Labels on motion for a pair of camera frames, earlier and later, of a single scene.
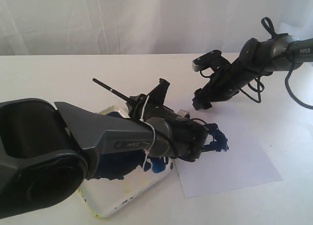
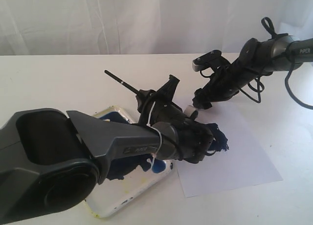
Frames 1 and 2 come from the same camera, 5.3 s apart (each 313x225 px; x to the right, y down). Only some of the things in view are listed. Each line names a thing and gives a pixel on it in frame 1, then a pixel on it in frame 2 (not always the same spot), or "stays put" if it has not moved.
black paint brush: [121, 95] → [132, 88]
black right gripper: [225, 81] stays put
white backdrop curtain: [53, 22] stays put
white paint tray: [119, 178] stays put
